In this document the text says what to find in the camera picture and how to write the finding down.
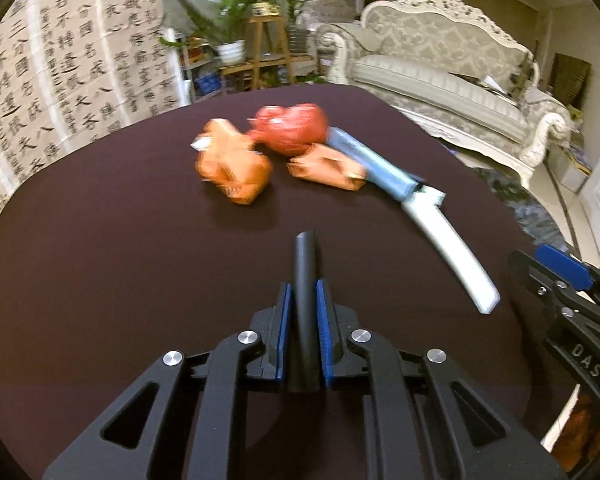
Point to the trash bin black bag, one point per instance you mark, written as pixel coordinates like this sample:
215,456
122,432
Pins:
533,218

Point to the wooden plant stand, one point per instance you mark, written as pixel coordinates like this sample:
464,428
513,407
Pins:
267,47

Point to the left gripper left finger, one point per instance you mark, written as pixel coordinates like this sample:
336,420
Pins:
185,416

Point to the large orange paper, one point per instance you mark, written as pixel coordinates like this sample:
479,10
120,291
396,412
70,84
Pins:
227,158

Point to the ornate white grey sofa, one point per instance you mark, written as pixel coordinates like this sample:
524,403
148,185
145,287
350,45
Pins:
453,71

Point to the potted plant white pot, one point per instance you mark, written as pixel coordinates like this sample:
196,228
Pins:
225,30

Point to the storage box by sofa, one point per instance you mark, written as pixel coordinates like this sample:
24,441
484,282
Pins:
569,166

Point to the black tube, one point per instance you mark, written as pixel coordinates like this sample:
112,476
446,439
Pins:
305,373

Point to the red mesh bag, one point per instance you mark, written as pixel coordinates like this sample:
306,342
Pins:
289,131

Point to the blue white tube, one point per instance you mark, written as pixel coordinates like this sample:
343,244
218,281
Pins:
391,179

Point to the dark framed picture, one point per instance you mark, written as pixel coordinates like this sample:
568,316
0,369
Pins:
568,79

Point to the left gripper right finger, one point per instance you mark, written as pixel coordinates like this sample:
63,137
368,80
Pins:
423,416

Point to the dark brown tablecloth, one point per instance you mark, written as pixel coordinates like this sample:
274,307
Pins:
119,253

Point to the small orange paper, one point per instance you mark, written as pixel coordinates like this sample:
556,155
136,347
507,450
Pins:
324,165

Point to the grey armchair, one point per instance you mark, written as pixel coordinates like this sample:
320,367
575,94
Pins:
317,12

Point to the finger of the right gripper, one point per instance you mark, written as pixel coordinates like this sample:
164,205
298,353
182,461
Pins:
553,265

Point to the calligraphy screen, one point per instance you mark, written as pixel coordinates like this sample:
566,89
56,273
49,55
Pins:
74,71

